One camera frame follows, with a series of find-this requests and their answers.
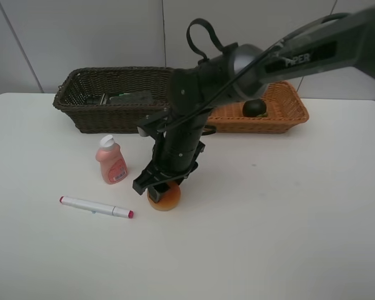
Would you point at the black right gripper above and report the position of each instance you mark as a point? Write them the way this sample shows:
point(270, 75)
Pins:
point(173, 157)

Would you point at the orange red round fruit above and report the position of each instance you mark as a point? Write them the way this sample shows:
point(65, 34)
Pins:
point(169, 200)

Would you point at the grey felt board eraser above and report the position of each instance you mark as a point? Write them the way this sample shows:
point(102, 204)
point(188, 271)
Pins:
point(131, 98)

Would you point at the dark green cleanser bottle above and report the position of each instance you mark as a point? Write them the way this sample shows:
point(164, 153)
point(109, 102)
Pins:
point(104, 99)

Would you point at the dark purple mangosteen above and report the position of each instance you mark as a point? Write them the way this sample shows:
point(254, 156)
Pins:
point(254, 108)

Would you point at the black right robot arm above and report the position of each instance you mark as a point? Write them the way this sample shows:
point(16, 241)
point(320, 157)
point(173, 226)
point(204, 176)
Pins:
point(243, 73)

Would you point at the pink bottle white cap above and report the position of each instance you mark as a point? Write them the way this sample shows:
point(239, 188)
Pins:
point(112, 163)

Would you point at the white marker pink caps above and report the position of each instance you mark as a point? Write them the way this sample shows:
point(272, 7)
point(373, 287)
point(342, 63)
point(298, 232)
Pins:
point(96, 207)

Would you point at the dark brown wicker basket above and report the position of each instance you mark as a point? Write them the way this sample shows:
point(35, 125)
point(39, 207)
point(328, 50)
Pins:
point(88, 83)

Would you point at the orange wicker basket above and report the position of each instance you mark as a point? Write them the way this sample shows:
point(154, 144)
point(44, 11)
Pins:
point(284, 111)

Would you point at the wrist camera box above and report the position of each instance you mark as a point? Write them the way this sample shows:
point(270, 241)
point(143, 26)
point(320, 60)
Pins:
point(149, 125)

